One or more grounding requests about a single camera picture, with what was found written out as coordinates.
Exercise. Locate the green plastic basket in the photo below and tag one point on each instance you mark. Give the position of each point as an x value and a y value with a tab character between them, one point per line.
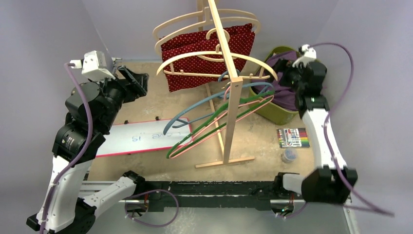
274	111

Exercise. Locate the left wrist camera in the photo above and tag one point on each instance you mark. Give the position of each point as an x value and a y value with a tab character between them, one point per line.
95	65

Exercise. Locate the red-edged whiteboard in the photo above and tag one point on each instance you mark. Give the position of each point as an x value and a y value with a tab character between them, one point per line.
141	137

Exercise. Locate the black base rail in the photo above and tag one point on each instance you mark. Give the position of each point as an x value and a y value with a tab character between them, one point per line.
259	195

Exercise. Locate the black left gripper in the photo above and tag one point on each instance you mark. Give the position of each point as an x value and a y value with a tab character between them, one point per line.
134	84

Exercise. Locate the grey-blue plastic hanger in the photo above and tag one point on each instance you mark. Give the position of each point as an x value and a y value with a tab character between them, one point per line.
175	122

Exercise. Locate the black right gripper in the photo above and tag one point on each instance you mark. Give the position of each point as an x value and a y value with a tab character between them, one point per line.
298	75

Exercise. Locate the red polka dot garment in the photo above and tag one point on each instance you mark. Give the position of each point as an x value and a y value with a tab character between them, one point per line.
241	39

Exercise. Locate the green plastic hanger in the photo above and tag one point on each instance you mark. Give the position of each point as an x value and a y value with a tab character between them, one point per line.
195	138

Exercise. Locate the marker pen box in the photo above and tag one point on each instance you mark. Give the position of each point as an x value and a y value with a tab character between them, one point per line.
293	138

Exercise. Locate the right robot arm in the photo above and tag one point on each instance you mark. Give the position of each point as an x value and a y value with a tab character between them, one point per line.
331	180

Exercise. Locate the purple garment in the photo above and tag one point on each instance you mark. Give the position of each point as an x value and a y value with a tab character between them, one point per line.
283	96

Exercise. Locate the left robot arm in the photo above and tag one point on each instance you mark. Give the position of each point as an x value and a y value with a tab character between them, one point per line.
92	108

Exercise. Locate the pink wire hanger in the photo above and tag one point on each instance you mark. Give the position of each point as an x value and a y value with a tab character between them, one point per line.
214	125

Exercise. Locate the small clear plastic cup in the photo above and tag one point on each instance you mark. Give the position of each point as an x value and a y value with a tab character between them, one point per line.
289	155

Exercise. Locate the wooden clothes rack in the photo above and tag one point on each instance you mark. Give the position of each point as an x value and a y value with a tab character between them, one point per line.
235	88

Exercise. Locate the wooden hanger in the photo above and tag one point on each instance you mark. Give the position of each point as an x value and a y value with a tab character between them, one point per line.
218	56
180	17
255	22

